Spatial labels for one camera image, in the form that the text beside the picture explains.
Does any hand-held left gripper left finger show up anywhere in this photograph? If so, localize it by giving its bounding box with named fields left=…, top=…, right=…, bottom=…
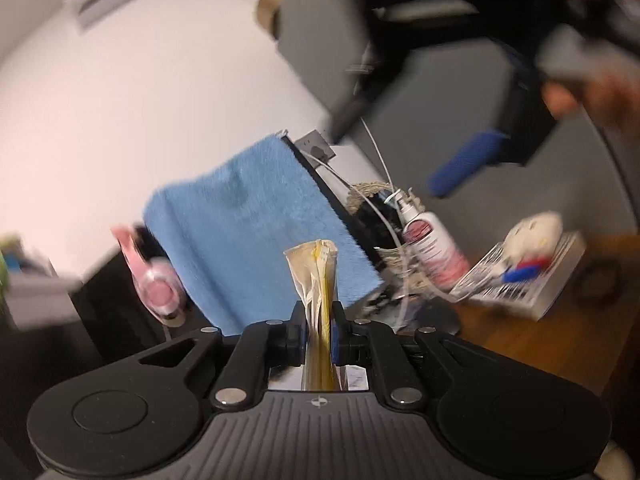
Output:
left=136, top=302, right=307, bottom=409

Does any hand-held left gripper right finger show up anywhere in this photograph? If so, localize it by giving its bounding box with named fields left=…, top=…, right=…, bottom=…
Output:
left=331, top=301, right=493, bottom=409

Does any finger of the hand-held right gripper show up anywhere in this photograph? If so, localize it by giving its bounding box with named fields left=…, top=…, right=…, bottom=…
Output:
left=328, top=45, right=416, bottom=142
left=429, top=45, right=561, bottom=197

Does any white and yellow tote bag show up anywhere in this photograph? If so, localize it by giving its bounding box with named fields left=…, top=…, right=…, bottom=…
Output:
left=283, top=239, right=371, bottom=392

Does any person's right hand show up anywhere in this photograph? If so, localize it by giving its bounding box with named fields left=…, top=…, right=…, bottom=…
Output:
left=542, top=0, right=640, bottom=133

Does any pink and white pump bottle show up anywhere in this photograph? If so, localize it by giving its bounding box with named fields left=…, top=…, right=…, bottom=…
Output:
left=392, top=189, right=471, bottom=292

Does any cream plush toy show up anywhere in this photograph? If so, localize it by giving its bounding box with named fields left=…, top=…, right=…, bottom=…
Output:
left=502, top=210, right=563, bottom=271

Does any black computer monitor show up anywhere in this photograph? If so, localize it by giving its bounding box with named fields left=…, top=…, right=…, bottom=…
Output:
left=280, top=130, right=401, bottom=311

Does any woven basket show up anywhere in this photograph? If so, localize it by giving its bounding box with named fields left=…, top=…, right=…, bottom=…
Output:
left=346, top=180, right=426, bottom=292

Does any blue towel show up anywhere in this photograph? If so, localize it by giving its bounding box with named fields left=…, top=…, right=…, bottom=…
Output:
left=142, top=132, right=386, bottom=336

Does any grey wardrobe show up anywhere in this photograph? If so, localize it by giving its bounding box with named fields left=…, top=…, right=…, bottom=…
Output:
left=277, top=10, right=640, bottom=261

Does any black and white printed book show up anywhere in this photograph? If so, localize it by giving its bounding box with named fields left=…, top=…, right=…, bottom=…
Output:
left=450, top=231, right=587, bottom=322

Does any pink headset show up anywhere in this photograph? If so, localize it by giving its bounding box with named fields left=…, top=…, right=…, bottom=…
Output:
left=111, top=224, right=188, bottom=327

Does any black computer tower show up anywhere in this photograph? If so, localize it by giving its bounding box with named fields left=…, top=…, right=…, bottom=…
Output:
left=0, top=250, right=216, bottom=361

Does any white storage box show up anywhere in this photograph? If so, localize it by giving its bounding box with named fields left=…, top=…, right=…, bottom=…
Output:
left=0, top=255, right=83, bottom=331

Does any white cable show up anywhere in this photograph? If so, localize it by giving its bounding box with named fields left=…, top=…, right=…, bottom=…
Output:
left=320, top=120, right=433, bottom=331

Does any grey wall socket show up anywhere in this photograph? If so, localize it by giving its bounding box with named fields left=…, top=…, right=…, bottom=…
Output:
left=295, top=130, right=335, bottom=160

